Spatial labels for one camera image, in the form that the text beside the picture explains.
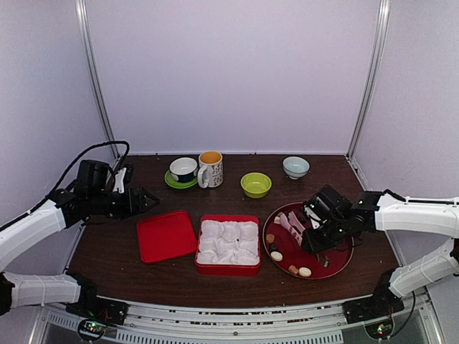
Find right aluminium frame post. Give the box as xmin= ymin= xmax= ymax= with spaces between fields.
xmin=346 ymin=0 xmax=391 ymax=161

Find pale blue ceramic bowl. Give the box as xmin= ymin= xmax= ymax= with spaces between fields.
xmin=283 ymin=156 xmax=310 ymax=180

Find green saucer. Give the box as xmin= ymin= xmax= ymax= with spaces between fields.
xmin=164 ymin=167 xmax=200 ymax=188

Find left aluminium frame post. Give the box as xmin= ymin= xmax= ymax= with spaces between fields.
xmin=75 ymin=0 xmax=115 ymax=141

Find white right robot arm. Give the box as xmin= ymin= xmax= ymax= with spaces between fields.
xmin=301 ymin=185 xmax=458 ymax=317

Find red tin box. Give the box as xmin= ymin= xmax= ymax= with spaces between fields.
xmin=194 ymin=215 xmax=261 ymax=277

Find white spiral chocolate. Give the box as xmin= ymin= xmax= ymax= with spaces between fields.
xmin=298 ymin=267 xmax=312 ymax=277
xmin=270 ymin=251 xmax=283 ymax=262

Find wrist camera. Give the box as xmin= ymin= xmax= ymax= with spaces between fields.
xmin=302 ymin=204 xmax=323 ymax=230
xmin=113 ymin=164 xmax=134 ymax=194

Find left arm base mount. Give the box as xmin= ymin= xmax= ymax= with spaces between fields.
xmin=65 ymin=297 xmax=128 ymax=343

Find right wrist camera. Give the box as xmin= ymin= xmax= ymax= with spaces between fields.
xmin=302 ymin=204 xmax=323 ymax=230

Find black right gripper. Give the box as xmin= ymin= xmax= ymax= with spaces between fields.
xmin=301 ymin=217 xmax=349 ymax=255

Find tan caramel chocolate front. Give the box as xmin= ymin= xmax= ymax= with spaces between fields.
xmin=288 ymin=265 xmax=299 ymax=275

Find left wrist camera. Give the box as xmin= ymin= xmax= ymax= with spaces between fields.
xmin=113 ymin=164 xmax=134 ymax=194

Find aluminium frame post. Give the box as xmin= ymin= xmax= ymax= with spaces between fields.
xmin=346 ymin=0 xmax=391 ymax=161
xmin=75 ymin=0 xmax=115 ymax=141

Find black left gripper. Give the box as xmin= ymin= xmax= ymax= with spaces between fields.
xmin=88 ymin=186 xmax=160 ymax=220

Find round red tray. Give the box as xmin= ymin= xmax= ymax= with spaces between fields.
xmin=262 ymin=202 xmax=355 ymax=280

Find white dark-banded cup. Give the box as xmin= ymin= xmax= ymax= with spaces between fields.
xmin=169 ymin=157 xmax=198 ymax=183

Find patterned mug yellow inside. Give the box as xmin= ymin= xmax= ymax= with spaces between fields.
xmin=197 ymin=151 xmax=223 ymax=188

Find pink tongs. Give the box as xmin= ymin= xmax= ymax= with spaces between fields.
xmin=274 ymin=210 xmax=331 ymax=268

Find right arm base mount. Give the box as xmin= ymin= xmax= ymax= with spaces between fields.
xmin=342 ymin=297 xmax=404 ymax=340

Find white spiral chocolate front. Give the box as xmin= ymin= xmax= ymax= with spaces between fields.
xmin=298 ymin=267 xmax=312 ymax=277

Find aluminium front rail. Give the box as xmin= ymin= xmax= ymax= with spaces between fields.
xmin=35 ymin=282 xmax=431 ymax=344

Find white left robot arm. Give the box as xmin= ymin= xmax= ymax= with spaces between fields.
xmin=1 ymin=160 xmax=160 ymax=318

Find lime green bowl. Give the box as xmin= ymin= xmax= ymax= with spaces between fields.
xmin=240 ymin=172 xmax=272 ymax=199

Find white spiral chocolate left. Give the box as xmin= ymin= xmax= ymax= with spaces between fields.
xmin=270 ymin=251 xmax=283 ymax=262

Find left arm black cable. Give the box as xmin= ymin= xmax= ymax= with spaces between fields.
xmin=21 ymin=140 xmax=131 ymax=216

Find red tin lid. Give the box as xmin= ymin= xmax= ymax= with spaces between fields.
xmin=137 ymin=210 xmax=197 ymax=264

